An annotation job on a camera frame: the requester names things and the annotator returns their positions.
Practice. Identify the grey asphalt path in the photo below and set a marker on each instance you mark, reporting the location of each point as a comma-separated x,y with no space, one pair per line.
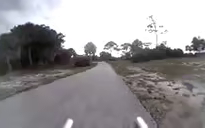
90,100

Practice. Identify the distant row of trees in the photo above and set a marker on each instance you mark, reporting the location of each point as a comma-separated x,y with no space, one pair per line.
150,51

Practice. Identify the tall thin bare tree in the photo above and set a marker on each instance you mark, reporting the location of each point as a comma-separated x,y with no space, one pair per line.
155,31

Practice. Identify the robot's own part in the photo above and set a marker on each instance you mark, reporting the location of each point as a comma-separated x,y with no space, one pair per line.
68,123
141,122

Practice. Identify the grass and sand verge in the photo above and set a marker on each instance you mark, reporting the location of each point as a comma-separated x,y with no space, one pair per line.
30,81
170,86

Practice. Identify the dark clump of trees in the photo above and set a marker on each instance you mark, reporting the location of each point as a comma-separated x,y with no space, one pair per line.
30,46

